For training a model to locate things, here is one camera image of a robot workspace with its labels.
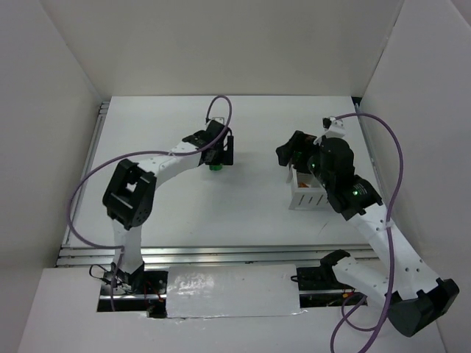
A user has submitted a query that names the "green curved lego brick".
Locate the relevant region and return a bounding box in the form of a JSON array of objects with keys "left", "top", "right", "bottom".
[{"left": 209, "top": 164, "right": 223, "bottom": 171}]

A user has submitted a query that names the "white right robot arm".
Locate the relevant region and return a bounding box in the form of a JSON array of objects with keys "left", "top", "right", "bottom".
[{"left": 275, "top": 131, "right": 459, "bottom": 337}]

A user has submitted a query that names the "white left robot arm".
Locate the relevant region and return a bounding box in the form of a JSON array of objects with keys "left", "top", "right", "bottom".
[{"left": 102, "top": 119, "right": 234, "bottom": 291}]

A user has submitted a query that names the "white slotted container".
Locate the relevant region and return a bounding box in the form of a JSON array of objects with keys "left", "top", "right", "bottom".
[{"left": 286, "top": 164, "right": 330, "bottom": 210}]

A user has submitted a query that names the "white taped cover panel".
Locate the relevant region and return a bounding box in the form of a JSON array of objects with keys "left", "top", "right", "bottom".
[{"left": 166, "top": 264, "right": 301, "bottom": 318}]

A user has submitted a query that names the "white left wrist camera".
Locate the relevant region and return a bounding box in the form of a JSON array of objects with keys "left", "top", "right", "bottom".
[{"left": 212, "top": 117, "right": 225, "bottom": 124}]

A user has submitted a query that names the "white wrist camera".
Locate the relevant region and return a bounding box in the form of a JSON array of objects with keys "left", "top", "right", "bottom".
[
  {"left": 322, "top": 116, "right": 346, "bottom": 138},
  {"left": 212, "top": 117, "right": 225, "bottom": 124}
]

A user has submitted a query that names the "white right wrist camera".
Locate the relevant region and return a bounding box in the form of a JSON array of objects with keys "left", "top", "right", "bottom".
[{"left": 322, "top": 116, "right": 346, "bottom": 138}]

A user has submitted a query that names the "aluminium left side rail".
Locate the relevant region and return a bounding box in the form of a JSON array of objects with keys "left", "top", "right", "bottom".
[{"left": 54, "top": 98, "right": 110, "bottom": 265}]

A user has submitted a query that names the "aluminium rail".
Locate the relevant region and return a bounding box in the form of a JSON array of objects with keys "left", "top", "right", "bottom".
[
  {"left": 56, "top": 245, "right": 377, "bottom": 268},
  {"left": 54, "top": 98, "right": 110, "bottom": 265}
]

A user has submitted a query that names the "aluminium front rail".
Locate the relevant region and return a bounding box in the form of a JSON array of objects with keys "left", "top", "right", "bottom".
[{"left": 56, "top": 245, "right": 377, "bottom": 268}]

